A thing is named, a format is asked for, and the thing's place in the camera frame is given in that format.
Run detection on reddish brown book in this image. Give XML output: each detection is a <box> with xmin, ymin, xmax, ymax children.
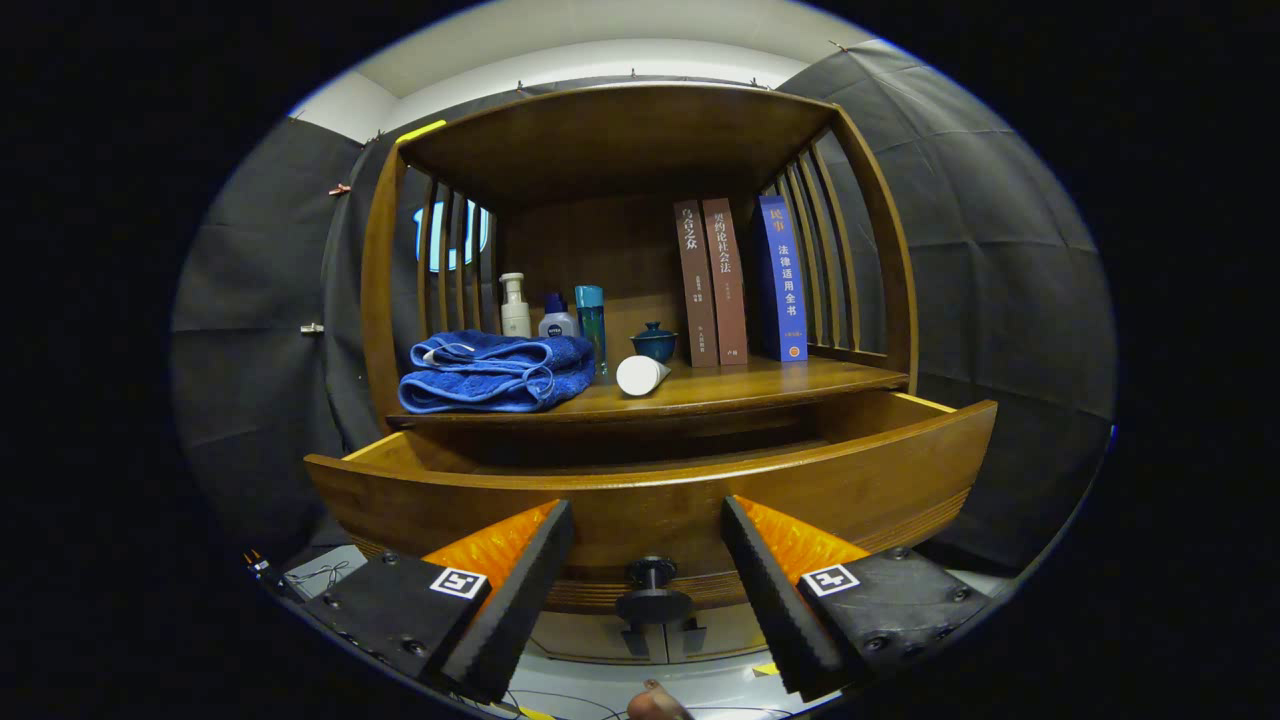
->
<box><xmin>701</xmin><ymin>197</ymin><xmax>749</xmax><ymax>366</ymax></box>

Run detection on blue towel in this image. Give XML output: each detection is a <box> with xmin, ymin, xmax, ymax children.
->
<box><xmin>398</xmin><ymin>330</ymin><xmax>597</xmax><ymax>414</ymax></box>

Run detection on teal bottle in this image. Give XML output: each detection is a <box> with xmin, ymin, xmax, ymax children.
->
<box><xmin>574</xmin><ymin>285</ymin><xmax>608</xmax><ymax>379</ymax></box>

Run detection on tangled thin cables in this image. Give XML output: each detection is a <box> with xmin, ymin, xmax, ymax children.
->
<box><xmin>283</xmin><ymin>558</ymin><xmax>353</xmax><ymax>593</ymax></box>

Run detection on blue book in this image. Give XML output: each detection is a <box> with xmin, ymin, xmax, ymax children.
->
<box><xmin>755</xmin><ymin>194</ymin><xmax>809</xmax><ymax>363</ymax></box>

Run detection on white bottle with blue cap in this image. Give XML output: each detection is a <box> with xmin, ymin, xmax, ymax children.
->
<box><xmin>538</xmin><ymin>292</ymin><xmax>581</xmax><ymax>338</ymax></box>

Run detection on wooden cabinet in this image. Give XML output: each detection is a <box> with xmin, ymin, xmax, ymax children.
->
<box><xmin>360</xmin><ymin>82</ymin><xmax>919</xmax><ymax>667</ymax></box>

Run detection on white green tube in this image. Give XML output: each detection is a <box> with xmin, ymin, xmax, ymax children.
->
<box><xmin>615</xmin><ymin>354</ymin><xmax>673</xmax><ymax>398</ymax></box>

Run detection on white pump bottle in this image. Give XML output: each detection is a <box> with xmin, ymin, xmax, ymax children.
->
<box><xmin>499</xmin><ymin>273</ymin><xmax>533</xmax><ymax>339</ymax></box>

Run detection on dark brown book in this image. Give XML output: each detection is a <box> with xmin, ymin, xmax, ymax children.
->
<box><xmin>672</xmin><ymin>199</ymin><xmax>720</xmax><ymax>368</ymax></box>

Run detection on blue lidded teacup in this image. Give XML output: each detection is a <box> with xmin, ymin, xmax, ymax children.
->
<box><xmin>630</xmin><ymin>321</ymin><xmax>679</xmax><ymax>363</ymax></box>

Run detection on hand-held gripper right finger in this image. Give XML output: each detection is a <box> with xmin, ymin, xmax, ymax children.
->
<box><xmin>720</xmin><ymin>494</ymin><xmax>991</xmax><ymax>704</ymax></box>

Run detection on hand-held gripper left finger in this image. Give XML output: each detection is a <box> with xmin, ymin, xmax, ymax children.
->
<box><xmin>305</xmin><ymin>498</ymin><xmax>576</xmax><ymax>704</ymax></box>

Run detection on wooden drawer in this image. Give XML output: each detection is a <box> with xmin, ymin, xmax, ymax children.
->
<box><xmin>305</xmin><ymin>390</ymin><xmax>999</xmax><ymax>627</ymax></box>

